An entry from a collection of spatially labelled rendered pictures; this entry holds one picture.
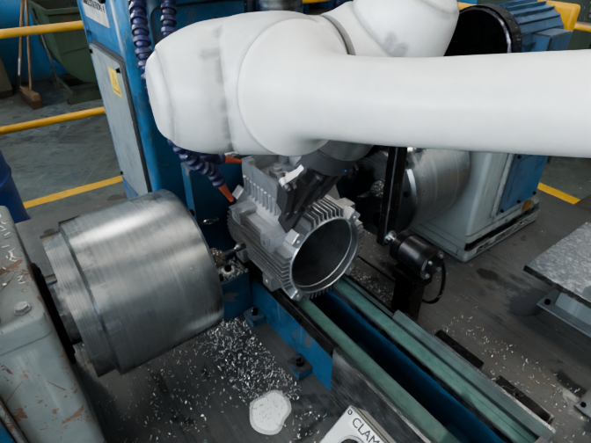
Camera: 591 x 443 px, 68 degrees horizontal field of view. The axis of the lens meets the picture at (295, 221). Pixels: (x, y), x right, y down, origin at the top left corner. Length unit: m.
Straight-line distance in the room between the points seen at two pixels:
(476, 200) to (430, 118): 0.84
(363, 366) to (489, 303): 0.43
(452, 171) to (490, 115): 0.71
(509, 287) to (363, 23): 0.85
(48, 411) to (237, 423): 0.31
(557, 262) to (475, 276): 0.19
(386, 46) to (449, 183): 0.58
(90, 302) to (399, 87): 0.49
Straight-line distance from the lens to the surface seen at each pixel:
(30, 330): 0.58
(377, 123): 0.27
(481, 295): 1.12
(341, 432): 0.52
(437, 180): 0.94
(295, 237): 0.72
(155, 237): 0.65
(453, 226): 1.16
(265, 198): 0.80
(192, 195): 0.85
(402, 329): 0.83
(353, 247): 0.85
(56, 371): 0.64
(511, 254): 1.27
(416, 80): 0.27
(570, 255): 1.12
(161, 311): 0.65
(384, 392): 0.73
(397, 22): 0.42
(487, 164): 1.06
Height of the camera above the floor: 1.52
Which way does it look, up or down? 35 degrees down
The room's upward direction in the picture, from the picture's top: straight up
